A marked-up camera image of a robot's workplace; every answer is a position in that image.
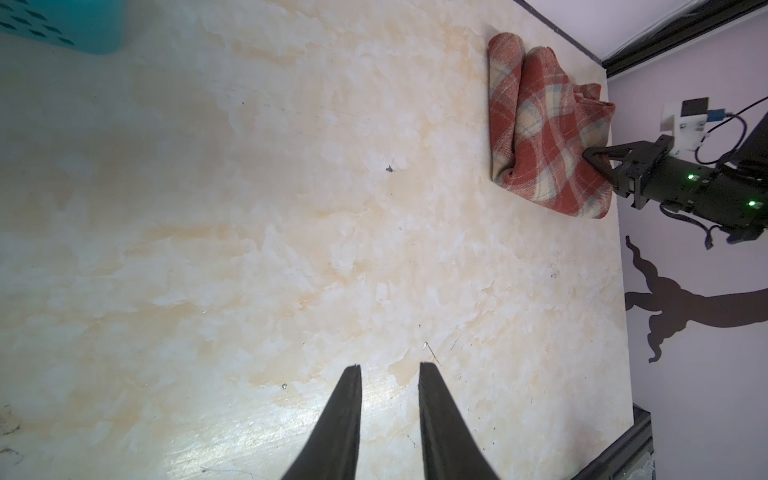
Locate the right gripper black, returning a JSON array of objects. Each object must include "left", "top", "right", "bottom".
[{"left": 583, "top": 135, "right": 767, "bottom": 243}]

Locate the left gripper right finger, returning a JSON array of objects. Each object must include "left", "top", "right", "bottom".
[{"left": 418, "top": 362, "right": 498, "bottom": 479}]

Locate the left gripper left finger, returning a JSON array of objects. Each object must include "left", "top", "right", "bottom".
[{"left": 283, "top": 365, "right": 362, "bottom": 479}]

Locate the red plaid skirt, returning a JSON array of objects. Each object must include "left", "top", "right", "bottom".
[{"left": 487, "top": 33, "right": 615, "bottom": 219}]

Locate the teal plastic basket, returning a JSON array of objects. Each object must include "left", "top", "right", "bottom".
[{"left": 1, "top": 0, "right": 125, "bottom": 55}]

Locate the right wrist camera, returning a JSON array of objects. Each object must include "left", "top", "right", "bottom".
[{"left": 660, "top": 97, "right": 726, "bottom": 157}]

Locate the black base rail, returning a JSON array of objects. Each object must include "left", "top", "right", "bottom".
[{"left": 573, "top": 404, "right": 657, "bottom": 480}]

